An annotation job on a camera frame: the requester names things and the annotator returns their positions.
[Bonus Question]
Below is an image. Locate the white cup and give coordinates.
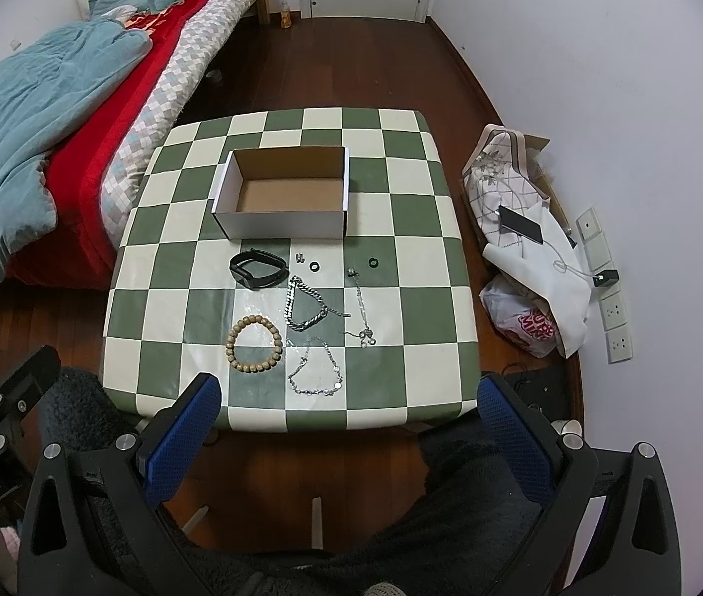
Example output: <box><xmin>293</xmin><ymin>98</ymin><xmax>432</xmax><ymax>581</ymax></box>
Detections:
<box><xmin>552</xmin><ymin>420</ymin><xmax>583</xmax><ymax>437</ymax></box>

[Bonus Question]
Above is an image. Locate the wooden bead bracelet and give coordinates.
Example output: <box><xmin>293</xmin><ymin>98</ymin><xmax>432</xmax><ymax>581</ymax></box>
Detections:
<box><xmin>225</xmin><ymin>313</ymin><xmax>284</xmax><ymax>375</ymax></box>

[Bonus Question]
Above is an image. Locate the black smartphone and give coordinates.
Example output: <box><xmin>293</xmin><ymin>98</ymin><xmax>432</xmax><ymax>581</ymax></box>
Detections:
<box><xmin>498</xmin><ymin>206</ymin><xmax>544</xmax><ymax>245</ymax></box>

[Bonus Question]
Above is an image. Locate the orange bottle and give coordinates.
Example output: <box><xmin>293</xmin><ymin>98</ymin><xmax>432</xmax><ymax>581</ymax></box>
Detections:
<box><xmin>280</xmin><ymin>0</ymin><xmax>292</xmax><ymax>30</ymax></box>

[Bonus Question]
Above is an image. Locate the black charger plug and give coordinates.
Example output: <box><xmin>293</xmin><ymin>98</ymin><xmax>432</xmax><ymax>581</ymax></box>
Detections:
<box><xmin>592</xmin><ymin>268</ymin><xmax>621</xmax><ymax>288</ymax></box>

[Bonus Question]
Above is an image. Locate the thin silver necklace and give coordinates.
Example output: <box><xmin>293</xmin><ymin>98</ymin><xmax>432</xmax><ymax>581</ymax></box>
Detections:
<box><xmin>344</xmin><ymin>266</ymin><xmax>380</xmax><ymax>349</ymax></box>

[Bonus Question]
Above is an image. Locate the checkered mattress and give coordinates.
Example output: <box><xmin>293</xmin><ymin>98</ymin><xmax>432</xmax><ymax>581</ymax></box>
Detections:
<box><xmin>99</xmin><ymin>0</ymin><xmax>257</xmax><ymax>246</ymax></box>

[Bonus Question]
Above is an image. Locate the silver chain bracelet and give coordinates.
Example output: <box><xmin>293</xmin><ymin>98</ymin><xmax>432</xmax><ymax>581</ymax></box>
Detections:
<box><xmin>282</xmin><ymin>274</ymin><xmax>351</xmax><ymax>333</ymax></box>

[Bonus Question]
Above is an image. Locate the red bed sheet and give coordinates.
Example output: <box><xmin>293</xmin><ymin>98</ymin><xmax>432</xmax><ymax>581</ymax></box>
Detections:
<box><xmin>0</xmin><ymin>0</ymin><xmax>253</xmax><ymax>290</ymax></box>

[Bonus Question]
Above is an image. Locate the white cardboard box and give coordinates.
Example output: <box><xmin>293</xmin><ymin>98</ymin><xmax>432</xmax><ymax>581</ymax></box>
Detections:
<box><xmin>211</xmin><ymin>146</ymin><xmax>350</xmax><ymax>241</ymax></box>

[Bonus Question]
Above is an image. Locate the green white checkered tablecloth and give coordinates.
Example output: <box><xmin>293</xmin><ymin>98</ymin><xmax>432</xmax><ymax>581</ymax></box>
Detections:
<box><xmin>99</xmin><ymin>108</ymin><xmax>480</xmax><ymax>432</ymax></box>

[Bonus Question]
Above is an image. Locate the blue blanket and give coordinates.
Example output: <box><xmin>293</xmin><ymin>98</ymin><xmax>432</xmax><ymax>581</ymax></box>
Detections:
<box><xmin>0</xmin><ymin>0</ymin><xmax>279</xmax><ymax>291</ymax></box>

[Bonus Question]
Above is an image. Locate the silver beaded necklace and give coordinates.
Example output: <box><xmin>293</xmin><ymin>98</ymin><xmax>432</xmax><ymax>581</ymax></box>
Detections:
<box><xmin>285</xmin><ymin>335</ymin><xmax>346</xmax><ymax>398</ymax></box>

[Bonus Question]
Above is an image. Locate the white patterned cloth pile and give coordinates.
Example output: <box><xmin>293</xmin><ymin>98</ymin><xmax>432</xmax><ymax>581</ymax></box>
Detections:
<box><xmin>462</xmin><ymin>124</ymin><xmax>594</xmax><ymax>358</ymax></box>

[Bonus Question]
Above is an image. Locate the black smart band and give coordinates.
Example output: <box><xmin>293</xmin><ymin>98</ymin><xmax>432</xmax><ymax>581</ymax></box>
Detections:
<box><xmin>229</xmin><ymin>249</ymin><xmax>289</xmax><ymax>291</ymax></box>

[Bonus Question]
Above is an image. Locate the pink slipper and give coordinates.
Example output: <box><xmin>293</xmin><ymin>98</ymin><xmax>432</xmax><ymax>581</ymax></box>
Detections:
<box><xmin>0</xmin><ymin>526</ymin><xmax>20</xmax><ymax>562</ymax></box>

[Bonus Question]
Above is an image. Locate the white red plastic bag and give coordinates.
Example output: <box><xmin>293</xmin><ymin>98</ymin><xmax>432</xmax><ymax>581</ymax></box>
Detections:
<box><xmin>479</xmin><ymin>273</ymin><xmax>559</xmax><ymax>358</ymax></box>

